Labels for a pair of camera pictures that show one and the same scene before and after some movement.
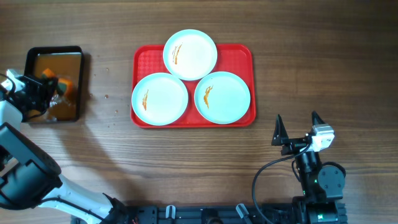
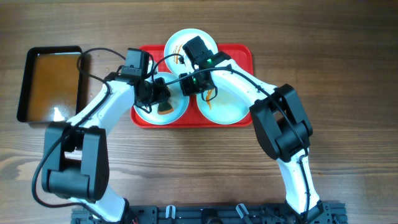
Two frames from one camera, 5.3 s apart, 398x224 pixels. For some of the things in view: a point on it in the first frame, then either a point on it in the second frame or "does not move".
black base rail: x=232 y=213 does not move
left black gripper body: x=34 y=98 to x=153 y=93
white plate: x=222 y=98 does not move
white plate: x=160 y=99 does not move
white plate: x=189 y=55 does not move
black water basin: x=67 y=61 does not move
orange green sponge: x=64 y=85 to x=165 y=107
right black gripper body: x=294 y=145 to x=192 y=85
